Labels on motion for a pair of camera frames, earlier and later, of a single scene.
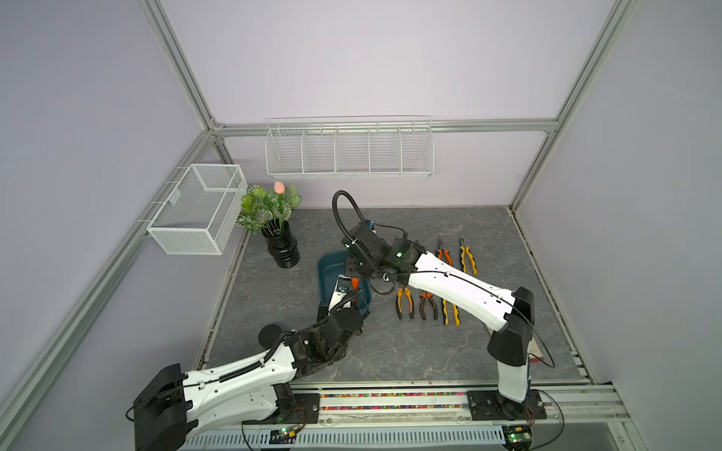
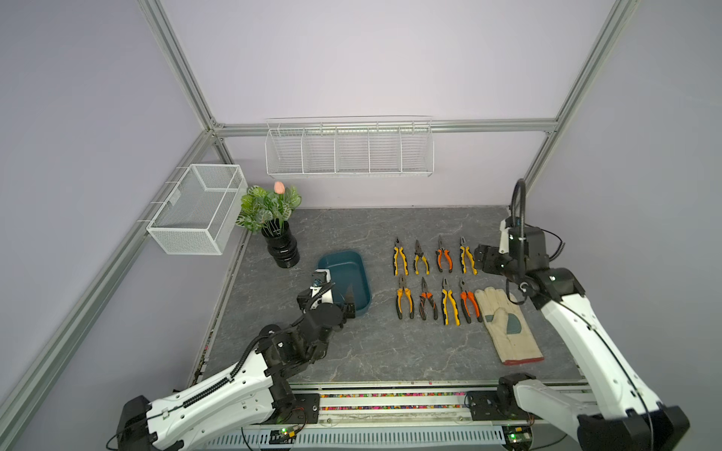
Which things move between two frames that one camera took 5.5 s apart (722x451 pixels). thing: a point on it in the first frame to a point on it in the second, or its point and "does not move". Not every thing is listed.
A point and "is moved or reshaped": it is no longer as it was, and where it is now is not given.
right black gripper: (349, 256) to (489, 255)
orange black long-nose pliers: (423, 296) does not move
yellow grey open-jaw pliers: (399, 302) does not move
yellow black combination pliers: (446, 313) does not move
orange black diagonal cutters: (355, 282) is moved or reshaped
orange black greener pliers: (444, 254) does not move
